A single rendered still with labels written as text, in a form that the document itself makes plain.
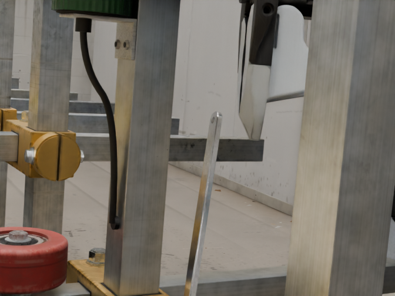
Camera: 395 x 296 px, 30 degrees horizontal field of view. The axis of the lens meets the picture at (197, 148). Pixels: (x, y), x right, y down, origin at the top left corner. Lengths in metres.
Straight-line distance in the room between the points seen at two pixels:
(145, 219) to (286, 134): 4.72
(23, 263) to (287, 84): 0.24
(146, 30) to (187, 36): 6.33
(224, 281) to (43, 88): 0.28
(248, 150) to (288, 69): 0.47
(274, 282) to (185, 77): 6.20
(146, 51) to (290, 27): 0.12
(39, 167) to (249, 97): 0.34
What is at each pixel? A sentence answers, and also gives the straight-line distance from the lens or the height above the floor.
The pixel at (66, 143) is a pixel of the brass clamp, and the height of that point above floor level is 0.96.
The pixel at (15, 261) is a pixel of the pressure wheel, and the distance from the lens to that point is 0.58.
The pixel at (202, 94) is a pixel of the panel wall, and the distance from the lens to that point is 6.53.
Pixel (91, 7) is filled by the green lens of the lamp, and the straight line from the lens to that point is 0.54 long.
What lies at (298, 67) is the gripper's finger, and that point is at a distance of 0.50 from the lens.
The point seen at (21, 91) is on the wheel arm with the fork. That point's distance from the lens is 1.62.
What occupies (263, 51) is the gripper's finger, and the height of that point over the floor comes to 1.07.
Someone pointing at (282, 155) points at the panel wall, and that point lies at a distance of 5.33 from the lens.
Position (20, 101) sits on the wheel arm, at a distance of 1.36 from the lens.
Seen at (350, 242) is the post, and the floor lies 0.98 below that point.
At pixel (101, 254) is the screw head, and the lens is 0.67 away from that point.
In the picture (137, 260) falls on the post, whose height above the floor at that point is 0.90.
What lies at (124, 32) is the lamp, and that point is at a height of 1.08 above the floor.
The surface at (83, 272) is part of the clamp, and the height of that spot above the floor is 0.87.
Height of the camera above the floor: 1.06
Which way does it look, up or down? 7 degrees down
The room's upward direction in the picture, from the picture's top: 5 degrees clockwise
